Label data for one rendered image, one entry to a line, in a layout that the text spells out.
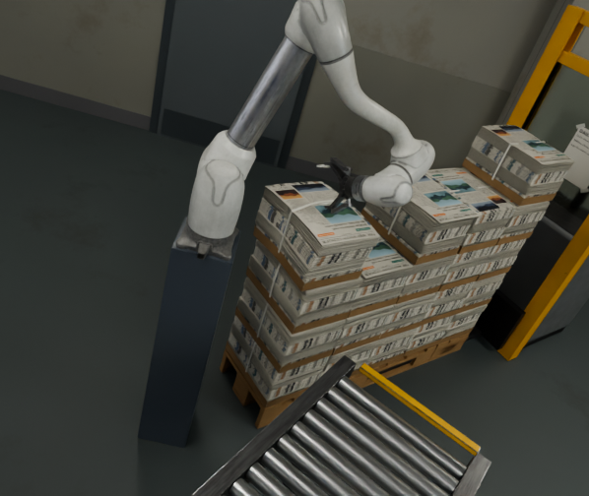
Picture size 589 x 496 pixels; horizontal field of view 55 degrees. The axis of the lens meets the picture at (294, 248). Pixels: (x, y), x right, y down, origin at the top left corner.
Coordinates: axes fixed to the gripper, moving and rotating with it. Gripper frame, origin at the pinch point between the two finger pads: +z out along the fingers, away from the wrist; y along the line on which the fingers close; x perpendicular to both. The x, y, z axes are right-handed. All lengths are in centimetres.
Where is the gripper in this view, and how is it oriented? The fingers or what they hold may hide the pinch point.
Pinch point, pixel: (321, 184)
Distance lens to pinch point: 209.7
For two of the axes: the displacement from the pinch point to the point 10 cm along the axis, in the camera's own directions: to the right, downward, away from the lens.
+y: 0.2, 9.8, 2.0
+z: -6.0, -1.5, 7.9
